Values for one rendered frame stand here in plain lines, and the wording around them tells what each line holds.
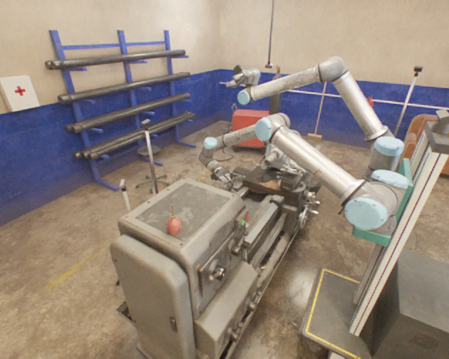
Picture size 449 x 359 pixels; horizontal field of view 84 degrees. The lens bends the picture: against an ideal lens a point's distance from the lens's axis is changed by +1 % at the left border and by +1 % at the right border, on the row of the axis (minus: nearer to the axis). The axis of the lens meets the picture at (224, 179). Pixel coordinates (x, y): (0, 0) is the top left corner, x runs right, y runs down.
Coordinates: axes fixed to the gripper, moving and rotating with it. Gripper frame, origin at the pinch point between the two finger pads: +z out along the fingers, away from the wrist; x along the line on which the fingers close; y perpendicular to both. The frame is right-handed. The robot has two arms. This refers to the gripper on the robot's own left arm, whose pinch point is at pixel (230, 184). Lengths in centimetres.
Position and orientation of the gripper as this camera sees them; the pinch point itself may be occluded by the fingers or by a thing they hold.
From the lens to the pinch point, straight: 176.1
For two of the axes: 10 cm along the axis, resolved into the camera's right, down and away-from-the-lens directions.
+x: 7.0, -2.9, 6.5
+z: 6.4, 6.6, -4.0
